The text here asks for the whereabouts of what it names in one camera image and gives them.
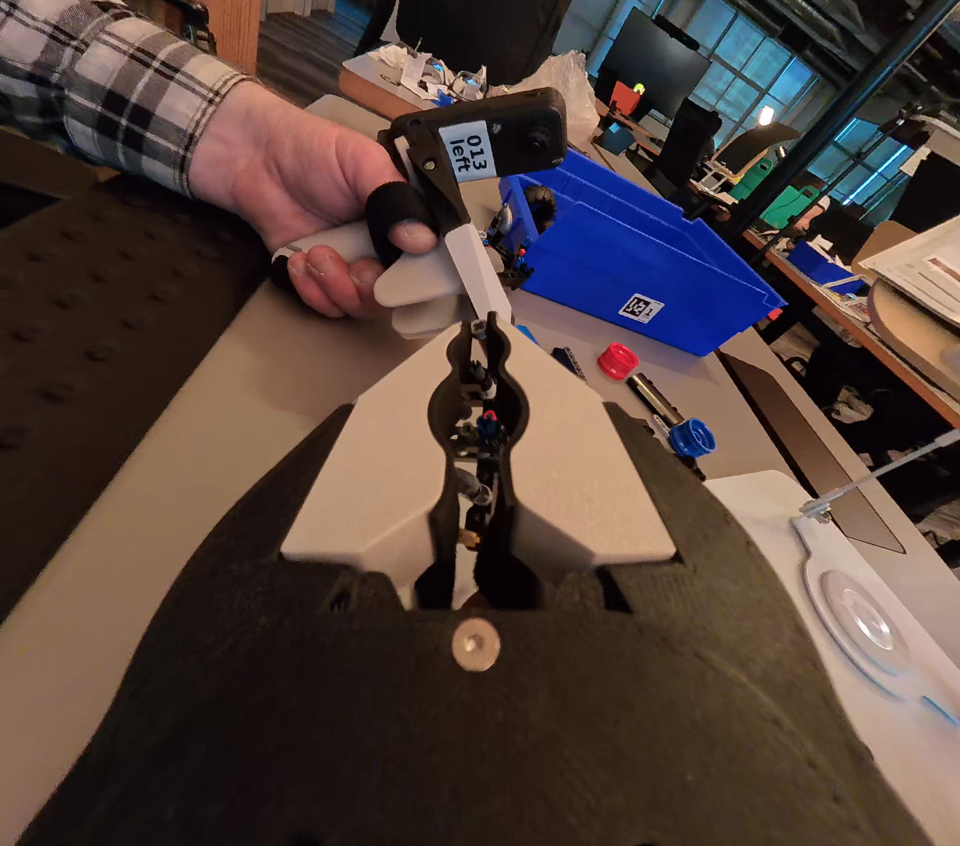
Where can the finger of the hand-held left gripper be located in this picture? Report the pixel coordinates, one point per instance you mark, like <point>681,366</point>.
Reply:
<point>476,268</point>

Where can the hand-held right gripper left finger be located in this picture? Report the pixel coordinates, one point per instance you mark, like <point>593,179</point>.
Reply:
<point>367,486</point>

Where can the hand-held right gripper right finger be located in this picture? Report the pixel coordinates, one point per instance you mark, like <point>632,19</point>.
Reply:
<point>592,486</point>

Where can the partly built toy brick model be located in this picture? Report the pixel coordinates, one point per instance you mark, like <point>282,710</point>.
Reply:
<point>480,411</point>

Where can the building instruction booklet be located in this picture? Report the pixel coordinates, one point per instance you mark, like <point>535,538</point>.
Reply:
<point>922,268</point>

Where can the grey desk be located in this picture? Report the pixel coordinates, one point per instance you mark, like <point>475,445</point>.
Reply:
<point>225,448</point>

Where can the person's left hand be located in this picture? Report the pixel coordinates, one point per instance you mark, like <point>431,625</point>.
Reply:
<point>300,171</point>

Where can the small black brick assembly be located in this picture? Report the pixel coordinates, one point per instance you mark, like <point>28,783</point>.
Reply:
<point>514,261</point>

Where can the crumpled clear plastic wrap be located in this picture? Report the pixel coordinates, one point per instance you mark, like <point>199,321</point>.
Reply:
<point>559,81</point>

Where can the black toy tyre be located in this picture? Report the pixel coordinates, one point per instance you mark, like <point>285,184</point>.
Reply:
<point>536,205</point>

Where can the blue curved panel piece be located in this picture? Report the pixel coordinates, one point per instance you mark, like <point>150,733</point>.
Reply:
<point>526,334</point>

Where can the orange office chair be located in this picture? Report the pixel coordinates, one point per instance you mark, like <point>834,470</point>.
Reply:
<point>624,97</point>

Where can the black curved panel piece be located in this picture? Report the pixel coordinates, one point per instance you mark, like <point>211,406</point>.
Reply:
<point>652,396</point>

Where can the blue toy wheel hub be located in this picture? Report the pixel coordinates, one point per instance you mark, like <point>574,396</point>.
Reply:
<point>691,437</point>

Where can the white paper scraps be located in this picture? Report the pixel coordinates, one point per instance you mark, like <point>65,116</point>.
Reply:
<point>420,70</point>

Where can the red toy wheel hub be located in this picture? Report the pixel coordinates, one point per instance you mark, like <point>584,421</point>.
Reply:
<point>616,360</point>

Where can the black monitor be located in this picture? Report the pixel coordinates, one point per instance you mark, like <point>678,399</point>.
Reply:
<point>652,58</point>

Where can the blue storage bin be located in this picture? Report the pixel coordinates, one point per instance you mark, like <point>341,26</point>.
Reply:
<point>637,261</point>

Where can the neighbouring grey table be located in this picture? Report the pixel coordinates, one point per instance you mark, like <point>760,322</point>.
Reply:
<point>367,85</point>

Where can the black office chair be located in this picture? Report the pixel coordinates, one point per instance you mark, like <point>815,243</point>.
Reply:
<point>690,141</point>

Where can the white rounded board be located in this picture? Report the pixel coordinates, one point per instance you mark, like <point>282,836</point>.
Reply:
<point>772,561</point>

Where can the green box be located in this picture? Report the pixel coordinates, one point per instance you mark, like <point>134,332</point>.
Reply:
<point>784,201</point>

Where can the long wooden table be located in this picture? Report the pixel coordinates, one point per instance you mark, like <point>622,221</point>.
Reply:
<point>862,328</point>

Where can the black stand pole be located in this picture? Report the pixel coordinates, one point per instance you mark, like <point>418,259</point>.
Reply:
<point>840,96</point>

